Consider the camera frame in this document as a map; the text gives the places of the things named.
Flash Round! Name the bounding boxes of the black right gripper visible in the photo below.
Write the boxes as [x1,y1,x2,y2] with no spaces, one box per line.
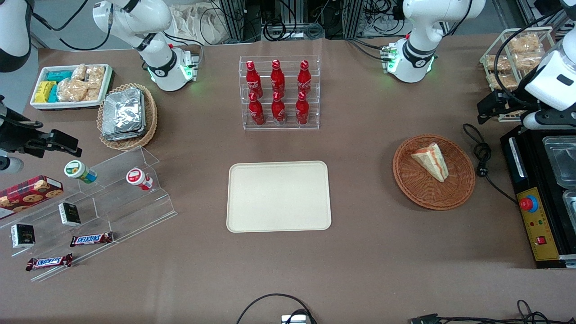
[0,107,82,159]

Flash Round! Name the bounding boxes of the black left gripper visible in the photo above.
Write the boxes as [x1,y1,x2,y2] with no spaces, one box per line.
[478,91,576,125]

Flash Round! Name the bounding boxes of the triangle sandwich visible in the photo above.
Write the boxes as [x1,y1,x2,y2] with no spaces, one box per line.
[410,143,450,183]

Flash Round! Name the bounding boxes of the white rectangular snack tray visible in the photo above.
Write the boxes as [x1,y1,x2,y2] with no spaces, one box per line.
[30,64,113,111]

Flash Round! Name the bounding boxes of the light tan wicker basket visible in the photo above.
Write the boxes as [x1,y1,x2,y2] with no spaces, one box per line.
[97,83,158,151]

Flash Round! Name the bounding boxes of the brown wicker basket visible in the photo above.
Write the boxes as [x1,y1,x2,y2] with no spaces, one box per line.
[392,134,476,211]

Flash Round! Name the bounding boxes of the cream plastic tray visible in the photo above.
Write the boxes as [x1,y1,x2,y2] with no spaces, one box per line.
[226,161,332,233]

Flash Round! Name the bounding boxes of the tan snack packet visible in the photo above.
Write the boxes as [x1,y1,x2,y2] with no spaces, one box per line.
[488,73,519,91]
[485,56,512,73]
[508,34,543,54]
[512,53,546,72]

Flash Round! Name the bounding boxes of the green-lidded yoghurt cup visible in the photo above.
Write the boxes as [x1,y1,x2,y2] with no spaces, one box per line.
[64,160,98,184]

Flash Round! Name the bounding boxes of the red tartan cookie box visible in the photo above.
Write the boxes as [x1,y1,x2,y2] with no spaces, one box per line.
[0,175,64,220]

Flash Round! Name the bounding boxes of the yellow snack packet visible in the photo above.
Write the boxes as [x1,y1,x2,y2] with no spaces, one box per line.
[34,81,55,104]

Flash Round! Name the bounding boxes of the small black carton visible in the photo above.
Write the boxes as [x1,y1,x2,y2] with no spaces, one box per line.
[58,202,82,227]
[10,224,36,249]

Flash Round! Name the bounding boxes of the clear plastic meal container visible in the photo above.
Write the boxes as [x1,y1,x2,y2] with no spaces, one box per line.
[542,135,576,189]
[562,189,576,221]

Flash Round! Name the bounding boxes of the silver foil pack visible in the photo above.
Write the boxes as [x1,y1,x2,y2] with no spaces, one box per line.
[101,92,147,141]
[103,88,144,135]

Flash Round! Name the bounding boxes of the red-lidded yoghurt cup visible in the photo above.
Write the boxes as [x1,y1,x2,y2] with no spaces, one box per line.
[126,168,153,191]

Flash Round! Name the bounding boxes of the clear acrylic stepped shelf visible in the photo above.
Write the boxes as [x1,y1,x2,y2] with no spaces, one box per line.
[0,146,177,283]

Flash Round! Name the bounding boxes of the Snickers chocolate bar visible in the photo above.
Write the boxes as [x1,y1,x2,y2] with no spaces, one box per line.
[70,232,114,248]
[26,253,73,271]

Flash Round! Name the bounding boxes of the black sealing machine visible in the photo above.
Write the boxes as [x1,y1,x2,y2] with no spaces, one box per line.
[500,124,576,269]

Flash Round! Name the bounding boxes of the clear acrylic bottle rack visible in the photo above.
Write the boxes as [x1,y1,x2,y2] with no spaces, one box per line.
[238,55,321,131]

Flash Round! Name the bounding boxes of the white cloth bag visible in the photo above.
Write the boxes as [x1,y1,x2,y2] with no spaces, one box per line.
[170,4,231,45]

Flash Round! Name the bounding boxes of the red cola bottle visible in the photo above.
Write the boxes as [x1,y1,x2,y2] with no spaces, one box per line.
[297,60,312,94]
[270,59,286,95]
[271,91,287,125]
[245,60,263,98]
[295,91,310,126]
[248,92,265,126]

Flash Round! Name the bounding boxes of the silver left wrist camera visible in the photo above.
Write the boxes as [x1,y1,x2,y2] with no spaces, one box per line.
[522,111,576,131]

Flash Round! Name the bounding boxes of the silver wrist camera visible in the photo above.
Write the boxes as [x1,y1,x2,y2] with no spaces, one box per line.
[522,111,576,131]
[0,157,24,174]

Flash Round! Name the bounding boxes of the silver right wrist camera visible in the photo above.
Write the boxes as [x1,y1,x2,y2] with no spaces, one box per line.
[0,157,24,174]

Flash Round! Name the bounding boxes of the black power cable with plug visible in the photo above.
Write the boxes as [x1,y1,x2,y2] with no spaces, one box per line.
[463,124,518,205]

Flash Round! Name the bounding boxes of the white wire rack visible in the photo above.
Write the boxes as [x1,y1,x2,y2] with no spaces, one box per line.
[479,26,576,123]

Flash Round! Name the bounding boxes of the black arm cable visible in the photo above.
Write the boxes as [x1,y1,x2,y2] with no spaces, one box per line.
[31,0,113,51]

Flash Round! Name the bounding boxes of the aluminium profile frame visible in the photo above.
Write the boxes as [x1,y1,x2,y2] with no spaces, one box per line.
[221,0,253,43]

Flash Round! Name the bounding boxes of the coiled black cables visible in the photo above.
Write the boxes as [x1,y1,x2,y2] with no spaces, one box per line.
[263,18,325,41]

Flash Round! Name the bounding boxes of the black cable with connector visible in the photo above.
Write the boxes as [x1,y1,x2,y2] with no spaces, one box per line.
[409,299,576,324]

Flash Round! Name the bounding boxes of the black looped cable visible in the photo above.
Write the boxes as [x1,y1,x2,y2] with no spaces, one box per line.
[236,293,318,324]

